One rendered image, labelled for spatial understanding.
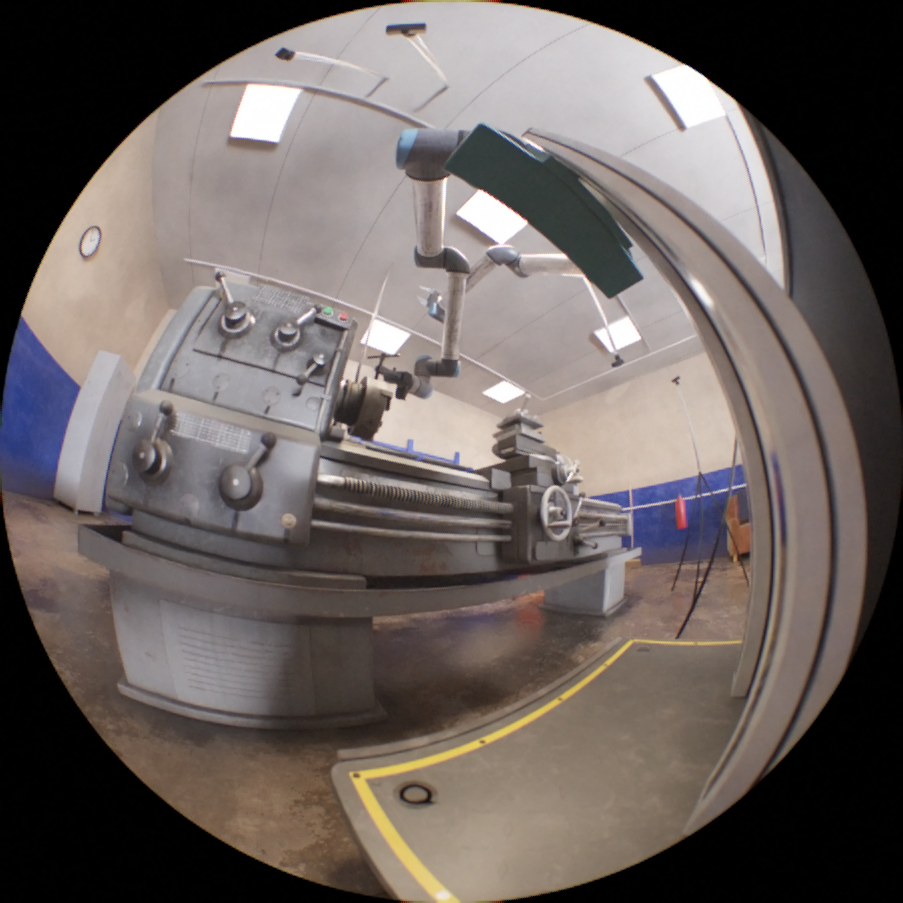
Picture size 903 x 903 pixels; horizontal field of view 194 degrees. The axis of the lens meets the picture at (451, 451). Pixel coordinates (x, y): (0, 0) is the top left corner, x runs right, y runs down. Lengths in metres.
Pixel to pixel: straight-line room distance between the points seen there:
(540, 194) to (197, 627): 1.30
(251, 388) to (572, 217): 0.96
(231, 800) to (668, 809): 0.66
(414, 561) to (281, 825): 0.84
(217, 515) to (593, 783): 0.70
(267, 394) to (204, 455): 0.27
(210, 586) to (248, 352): 0.60
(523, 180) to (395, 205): 2.35
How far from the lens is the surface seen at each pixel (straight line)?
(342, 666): 0.81
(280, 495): 0.59
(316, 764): 0.80
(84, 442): 3.98
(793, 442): 0.20
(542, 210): 0.79
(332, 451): 0.78
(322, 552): 0.77
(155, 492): 0.66
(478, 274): 1.59
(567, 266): 1.31
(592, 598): 2.11
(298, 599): 0.61
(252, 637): 0.75
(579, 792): 0.36
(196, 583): 0.63
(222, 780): 0.77
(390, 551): 0.83
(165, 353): 0.94
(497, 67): 2.86
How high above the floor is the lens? 0.60
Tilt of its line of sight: 18 degrees up
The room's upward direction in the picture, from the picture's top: 3 degrees clockwise
